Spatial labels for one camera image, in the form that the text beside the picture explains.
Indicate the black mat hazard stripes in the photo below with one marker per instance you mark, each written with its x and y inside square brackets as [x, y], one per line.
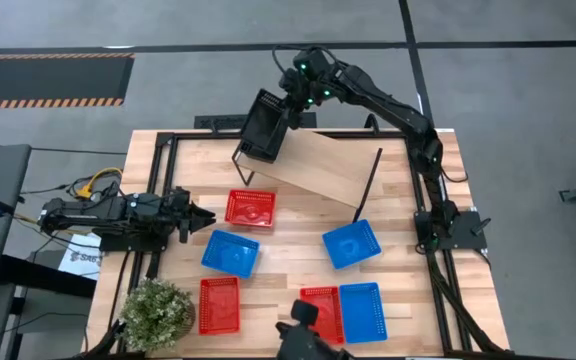
[43, 80]

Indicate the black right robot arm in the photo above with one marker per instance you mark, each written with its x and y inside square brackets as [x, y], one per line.
[393, 110]

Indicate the black beam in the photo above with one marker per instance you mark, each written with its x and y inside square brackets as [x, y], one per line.
[48, 277]

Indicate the red plastic basket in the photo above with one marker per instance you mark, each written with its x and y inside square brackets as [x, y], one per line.
[329, 310]
[250, 207]
[219, 305]

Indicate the blue plastic basket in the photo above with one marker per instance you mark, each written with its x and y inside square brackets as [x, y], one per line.
[230, 253]
[363, 312]
[351, 244]

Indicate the black metal table frame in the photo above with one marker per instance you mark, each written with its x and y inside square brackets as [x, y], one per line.
[198, 135]

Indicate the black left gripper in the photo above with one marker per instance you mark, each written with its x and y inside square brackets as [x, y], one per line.
[158, 210]

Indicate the black plastic basket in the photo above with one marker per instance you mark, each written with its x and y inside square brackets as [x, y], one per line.
[263, 125]

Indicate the black arched bracket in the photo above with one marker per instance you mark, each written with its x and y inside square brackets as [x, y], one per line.
[372, 120]

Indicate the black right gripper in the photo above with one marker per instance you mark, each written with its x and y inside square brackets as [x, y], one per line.
[297, 95]

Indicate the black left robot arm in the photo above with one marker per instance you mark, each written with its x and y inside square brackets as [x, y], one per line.
[93, 212]

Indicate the wooden shelf with black legs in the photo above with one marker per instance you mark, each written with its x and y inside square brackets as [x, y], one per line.
[328, 170]

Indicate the green potted plant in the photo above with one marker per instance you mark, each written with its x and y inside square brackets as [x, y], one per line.
[155, 315]

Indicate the white printed paper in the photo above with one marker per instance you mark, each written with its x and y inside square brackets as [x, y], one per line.
[80, 260]

